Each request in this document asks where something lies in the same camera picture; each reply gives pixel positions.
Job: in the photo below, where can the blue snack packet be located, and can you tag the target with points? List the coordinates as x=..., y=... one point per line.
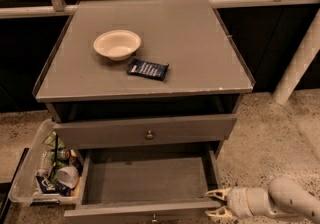
x=147, y=69

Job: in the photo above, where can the yellow sponge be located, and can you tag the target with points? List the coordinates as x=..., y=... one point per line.
x=75, y=190

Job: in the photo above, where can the grey top drawer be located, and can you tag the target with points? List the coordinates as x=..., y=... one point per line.
x=145, y=131

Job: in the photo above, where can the clear plastic bottle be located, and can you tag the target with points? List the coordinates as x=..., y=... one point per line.
x=45, y=165

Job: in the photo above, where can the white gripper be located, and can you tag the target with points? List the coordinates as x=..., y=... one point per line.
x=240, y=202

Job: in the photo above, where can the clear plastic bin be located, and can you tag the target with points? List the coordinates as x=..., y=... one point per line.
x=25, y=188

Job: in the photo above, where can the white paper cup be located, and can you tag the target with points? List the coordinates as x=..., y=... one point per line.
x=68, y=176

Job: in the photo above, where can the grey drawer cabinet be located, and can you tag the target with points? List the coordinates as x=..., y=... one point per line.
x=206, y=74

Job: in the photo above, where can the green chip bag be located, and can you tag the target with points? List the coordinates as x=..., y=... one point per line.
x=53, y=141

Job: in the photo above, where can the white diagonal post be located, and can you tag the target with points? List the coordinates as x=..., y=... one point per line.
x=300, y=62

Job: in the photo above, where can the white bowl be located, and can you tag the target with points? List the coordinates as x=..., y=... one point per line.
x=117, y=45

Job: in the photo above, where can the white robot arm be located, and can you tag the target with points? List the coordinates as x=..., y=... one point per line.
x=283, y=199

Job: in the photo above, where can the green soda can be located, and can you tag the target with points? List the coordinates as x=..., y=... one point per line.
x=60, y=154

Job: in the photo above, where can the blue white snack bag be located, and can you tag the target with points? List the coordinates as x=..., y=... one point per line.
x=48, y=187

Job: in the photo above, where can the grey drawer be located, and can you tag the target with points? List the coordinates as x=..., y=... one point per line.
x=145, y=131
x=147, y=184

